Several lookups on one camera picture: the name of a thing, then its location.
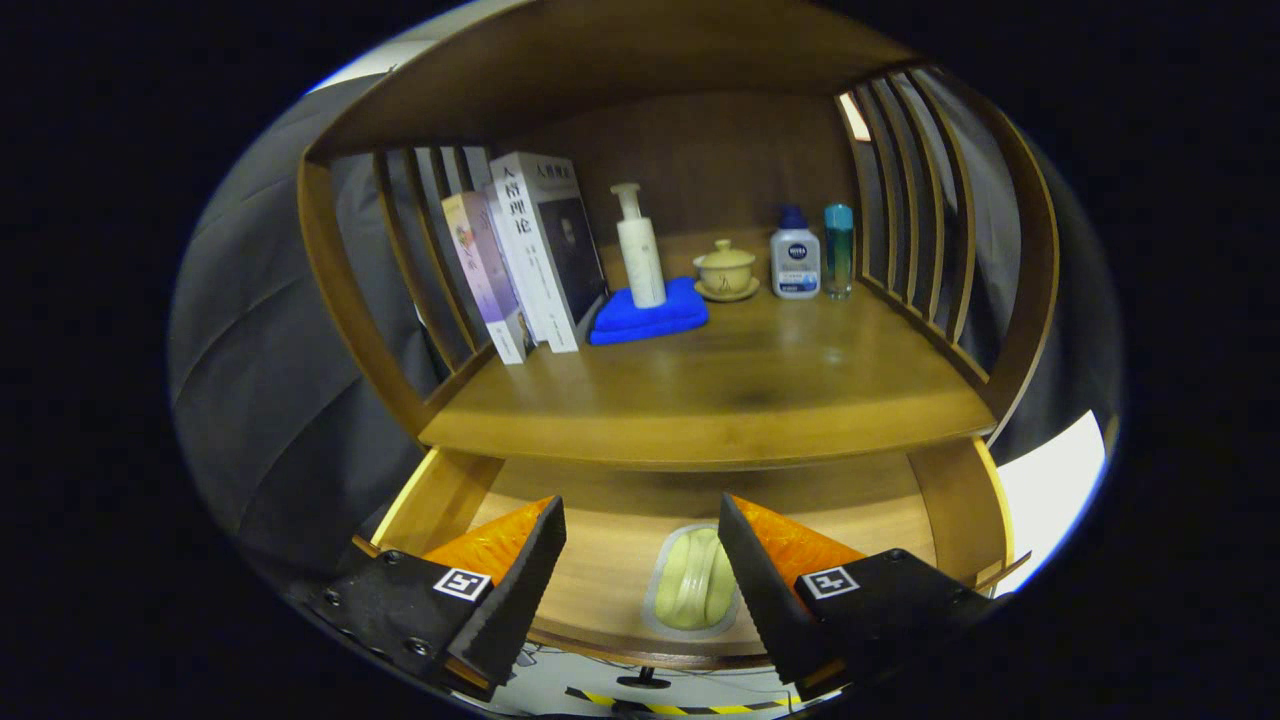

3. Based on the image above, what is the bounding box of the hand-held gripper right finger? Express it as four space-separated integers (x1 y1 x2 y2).
718 494 1006 701

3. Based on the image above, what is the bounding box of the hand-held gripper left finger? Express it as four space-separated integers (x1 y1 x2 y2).
305 495 567 701

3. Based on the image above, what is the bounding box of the green handled scrub brush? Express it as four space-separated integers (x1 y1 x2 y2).
642 522 743 641

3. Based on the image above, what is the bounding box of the wooden drawer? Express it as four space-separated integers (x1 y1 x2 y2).
352 438 1031 691

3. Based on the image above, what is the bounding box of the wooden countertop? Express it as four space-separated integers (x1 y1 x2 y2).
418 280 999 471

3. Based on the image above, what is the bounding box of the wooden cabinet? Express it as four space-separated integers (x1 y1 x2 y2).
297 0 1061 471

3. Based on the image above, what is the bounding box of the yellow black floor tape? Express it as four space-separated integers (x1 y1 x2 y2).
565 686 801 717

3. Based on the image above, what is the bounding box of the thin white book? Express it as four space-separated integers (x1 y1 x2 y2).
484 183 546 349

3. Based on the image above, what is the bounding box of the blue folded cloth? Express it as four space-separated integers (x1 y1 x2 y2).
588 277 711 347

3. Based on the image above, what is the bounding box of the white appliance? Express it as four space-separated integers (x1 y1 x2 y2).
995 410 1109 596

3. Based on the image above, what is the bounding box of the yellow lidded tea cup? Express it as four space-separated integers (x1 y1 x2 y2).
692 238 762 303

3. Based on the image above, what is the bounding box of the purple book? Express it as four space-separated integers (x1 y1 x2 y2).
441 191 531 366

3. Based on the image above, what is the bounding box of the white bottle blue cap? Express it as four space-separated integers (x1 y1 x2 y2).
770 205 822 300

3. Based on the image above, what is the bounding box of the thick white book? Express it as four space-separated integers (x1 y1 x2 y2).
489 151 609 354

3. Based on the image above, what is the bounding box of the teal bottle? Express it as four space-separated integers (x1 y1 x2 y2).
824 203 856 300

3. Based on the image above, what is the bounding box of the white pump bottle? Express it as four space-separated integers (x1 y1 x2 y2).
611 182 668 309

